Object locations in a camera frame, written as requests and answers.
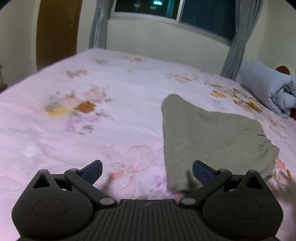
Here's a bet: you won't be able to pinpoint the grey knit pants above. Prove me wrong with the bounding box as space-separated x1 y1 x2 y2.
162 94 280 193

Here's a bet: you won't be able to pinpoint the pink floral bed sheet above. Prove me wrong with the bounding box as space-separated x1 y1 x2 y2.
1 49 295 240

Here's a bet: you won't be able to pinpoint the rolled light blue quilt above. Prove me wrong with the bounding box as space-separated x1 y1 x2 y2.
239 61 295 118

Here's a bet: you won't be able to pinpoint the red and white headboard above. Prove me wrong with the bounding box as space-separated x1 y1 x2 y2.
274 60 295 76

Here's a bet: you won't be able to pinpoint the left grey curtain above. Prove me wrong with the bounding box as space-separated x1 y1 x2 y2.
89 0 114 49

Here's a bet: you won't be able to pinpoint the grey curtain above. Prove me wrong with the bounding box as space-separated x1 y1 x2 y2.
220 0 263 80
89 0 114 49

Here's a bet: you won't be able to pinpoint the brown wooden wardrobe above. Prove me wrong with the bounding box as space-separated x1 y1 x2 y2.
36 0 82 70

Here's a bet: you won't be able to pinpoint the right grey curtain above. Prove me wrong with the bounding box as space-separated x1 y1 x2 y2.
220 0 263 80

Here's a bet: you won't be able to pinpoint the window with white frame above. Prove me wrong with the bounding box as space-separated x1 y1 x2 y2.
112 0 235 41

